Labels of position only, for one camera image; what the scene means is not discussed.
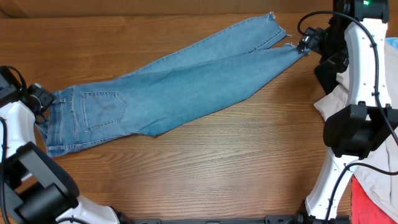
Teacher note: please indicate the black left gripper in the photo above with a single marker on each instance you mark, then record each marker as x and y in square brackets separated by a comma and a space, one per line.
[46, 98]

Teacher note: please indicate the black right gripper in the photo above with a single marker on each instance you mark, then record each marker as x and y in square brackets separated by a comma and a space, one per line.
[311, 39]

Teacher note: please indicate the blue denim jeans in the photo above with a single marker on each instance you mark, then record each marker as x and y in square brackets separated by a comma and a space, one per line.
[221, 70]

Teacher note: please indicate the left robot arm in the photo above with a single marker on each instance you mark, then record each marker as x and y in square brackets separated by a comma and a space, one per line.
[34, 188]

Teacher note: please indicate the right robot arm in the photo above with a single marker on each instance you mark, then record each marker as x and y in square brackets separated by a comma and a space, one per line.
[354, 41]

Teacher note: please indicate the black cloth garment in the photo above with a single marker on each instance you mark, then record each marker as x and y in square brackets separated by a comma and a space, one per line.
[327, 70]

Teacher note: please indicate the white cloth garment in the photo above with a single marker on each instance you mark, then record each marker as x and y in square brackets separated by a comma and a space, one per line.
[380, 188]

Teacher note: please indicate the red cloth garment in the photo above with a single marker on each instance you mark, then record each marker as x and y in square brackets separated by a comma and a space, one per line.
[363, 210]

